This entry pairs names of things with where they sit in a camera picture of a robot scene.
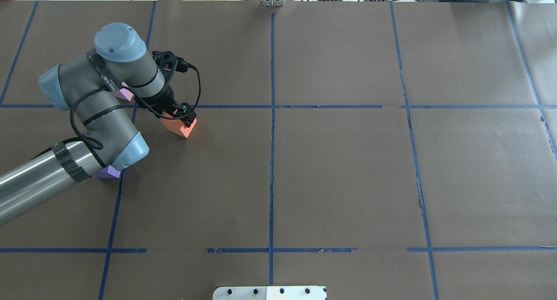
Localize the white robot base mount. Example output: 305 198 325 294
212 285 328 300

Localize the pink foam cube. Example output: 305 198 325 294
113 82 134 102

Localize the purple foam cube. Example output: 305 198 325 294
94 165 121 179

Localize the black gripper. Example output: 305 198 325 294
141 51 196 127

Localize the orange foam cube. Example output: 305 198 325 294
160 111 197 138

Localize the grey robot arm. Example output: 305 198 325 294
0 23 201 225

